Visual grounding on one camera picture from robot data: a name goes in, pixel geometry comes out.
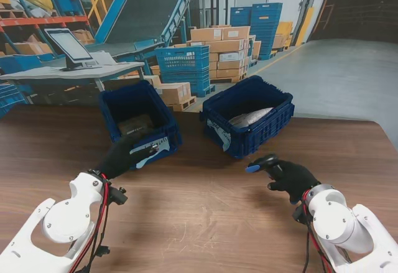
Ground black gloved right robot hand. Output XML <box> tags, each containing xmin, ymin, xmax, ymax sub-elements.
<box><xmin>267</xmin><ymin>160</ymin><xmax>322</xmax><ymax>205</ymax></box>

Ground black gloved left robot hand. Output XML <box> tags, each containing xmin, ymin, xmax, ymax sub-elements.
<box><xmin>95</xmin><ymin>133</ymin><xmax>160</xmax><ymax>180</ymax></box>

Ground small cardboard box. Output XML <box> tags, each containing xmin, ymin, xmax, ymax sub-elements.
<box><xmin>118</xmin><ymin>120</ymin><xmax>154</xmax><ymax>137</ymax></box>

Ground black and blue barcode scanner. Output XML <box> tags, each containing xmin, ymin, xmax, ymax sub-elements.
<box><xmin>245</xmin><ymin>154</ymin><xmax>296</xmax><ymax>205</ymax></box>

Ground white padded mailer bag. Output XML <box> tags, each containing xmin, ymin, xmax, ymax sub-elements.
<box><xmin>228</xmin><ymin>107</ymin><xmax>274</xmax><ymax>128</ymax></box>

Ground paper label boxed parcels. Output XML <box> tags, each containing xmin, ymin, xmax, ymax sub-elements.
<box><xmin>129</xmin><ymin>136</ymin><xmax>170</xmax><ymax>170</ymax></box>

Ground blue bin labelled bagged parcels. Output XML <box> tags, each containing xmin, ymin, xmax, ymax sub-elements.
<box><xmin>200</xmin><ymin>75</ymin><xmax>295</xmax><ymax>159</ymax></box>

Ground blue bin labelled boxed parcels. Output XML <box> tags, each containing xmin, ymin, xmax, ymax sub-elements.
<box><xmin>98</xmin><ymin>79</ymin><xmax>183</xmax><ymax>170</ymax></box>

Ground paper label bagged parcels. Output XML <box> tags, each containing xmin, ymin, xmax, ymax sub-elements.
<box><xmin>206</xmin><ymin>119</ymin><xmax>233</xmax><ymax>152</ymax></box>

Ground printed warehouse backdrop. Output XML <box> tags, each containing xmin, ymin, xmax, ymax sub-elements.
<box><xmin>0</xmin><ymin>0</ymin><xmax>398</xmax><ymax>152</ymax></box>

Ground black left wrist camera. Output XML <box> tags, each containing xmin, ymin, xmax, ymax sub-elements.
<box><xmin>110</xmin><ymin>187</ymin><xmax>129</xmax><ymax>206</ymax></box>

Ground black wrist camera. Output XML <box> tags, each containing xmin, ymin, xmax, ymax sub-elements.
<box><xmin>293</xmin><ymin>204</ymin><xmax>308</xmax><ymax>226</ymax></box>
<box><xmin>110</xmin><ymin>187</ymin><xmax>129</xmax><ymax>206</ymax></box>

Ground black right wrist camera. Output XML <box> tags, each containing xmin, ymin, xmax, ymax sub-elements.
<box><xmin>293</xmin><ymin>204</ymin><xmax>308</xmax><ymax>226</ymax></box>

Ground red black left arm cable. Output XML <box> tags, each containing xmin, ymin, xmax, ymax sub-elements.
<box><xmin>73</xmin><ymin>175</ymin><xmax>113</xmax><ymax>273</ymax></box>

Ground red black arm cable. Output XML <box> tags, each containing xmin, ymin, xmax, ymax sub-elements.
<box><xmin>302</xmin><ymin>190</ymin><xmax>335</xmax><ymax>273</ymax></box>
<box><xmin>73</xmin><ymin>175</ymin><xmax>113</xmax><ymax>273</ymax></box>

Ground red black right arm cable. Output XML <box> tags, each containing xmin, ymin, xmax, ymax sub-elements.
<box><xmin>302</xmin><ymin>190</ymin><xmax>335</xmax><ymax>273</ymax></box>

